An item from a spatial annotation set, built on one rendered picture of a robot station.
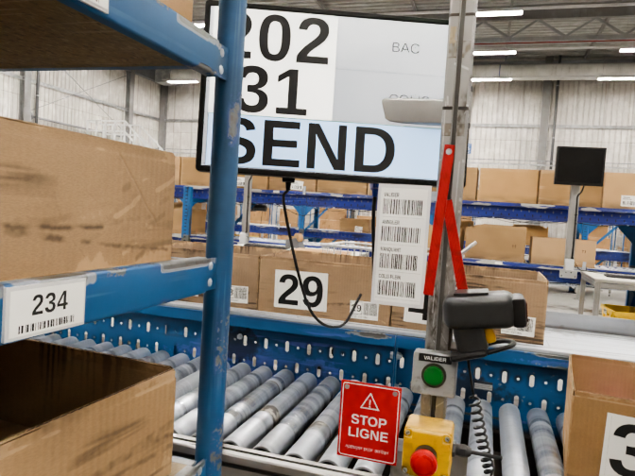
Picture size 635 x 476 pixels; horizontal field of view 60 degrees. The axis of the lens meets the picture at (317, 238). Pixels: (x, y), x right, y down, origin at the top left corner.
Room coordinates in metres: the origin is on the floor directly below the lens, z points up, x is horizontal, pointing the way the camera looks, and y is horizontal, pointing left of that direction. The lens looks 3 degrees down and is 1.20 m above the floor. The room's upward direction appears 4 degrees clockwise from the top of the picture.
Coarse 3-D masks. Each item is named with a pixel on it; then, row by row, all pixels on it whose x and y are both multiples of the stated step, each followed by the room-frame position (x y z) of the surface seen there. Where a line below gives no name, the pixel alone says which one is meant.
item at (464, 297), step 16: (448, 304) 0.82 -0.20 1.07; (464, 304) 0.81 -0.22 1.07; (480, 304) 0.80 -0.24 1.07; (496, 304) 0.79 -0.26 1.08; (512, 304) 0.79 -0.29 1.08; (448, 320) 0.81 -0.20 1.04; (464, 320) 0.81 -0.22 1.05; (480, 320) 0.80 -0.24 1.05; (496, 320) 0.79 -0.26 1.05; (512, 320) 0.79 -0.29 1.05; (464, 336) 0.82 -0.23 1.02; (480, 336) 0.81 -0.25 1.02; (464, 352) 0.82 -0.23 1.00; (480, 352) 0.81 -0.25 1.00
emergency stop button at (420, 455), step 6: (420, 450) 0.78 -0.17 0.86; (426, 450) 0.78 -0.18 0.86; (414, 456) 0.78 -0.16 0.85; (420, 456) 0.78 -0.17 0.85; (426, 456) 0.78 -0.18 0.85; (432, 456) 0.78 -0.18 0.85; (414, 462) 0.78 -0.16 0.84; (420, 462) 0.78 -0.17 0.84; (426, 462) 0.77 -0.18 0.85; (432, 462) 0.77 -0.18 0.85; (414, 468) 0.78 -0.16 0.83; (420, 468) 0.78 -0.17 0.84; (426, 468) 0.77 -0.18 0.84; (432, 468) 0.77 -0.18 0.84; (420, 474) 0.78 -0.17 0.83; (426, 474) 0.77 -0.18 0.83; (432, 474) 0.77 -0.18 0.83
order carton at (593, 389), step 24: (576, 360) 1.18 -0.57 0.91; (600, 360) 1.16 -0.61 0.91; (576, 384) 1.18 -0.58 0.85; (600, 384) 1.16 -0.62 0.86; (624, 384) 1.14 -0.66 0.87; (576, 408) 0.92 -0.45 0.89; (600, 408) 0.90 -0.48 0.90; (624, 408) 0.89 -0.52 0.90; (576, 432) 0.92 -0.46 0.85; (600, 432) 0.90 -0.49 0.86; (576, 456) 0.91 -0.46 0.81; (600, 456) 0.90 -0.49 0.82
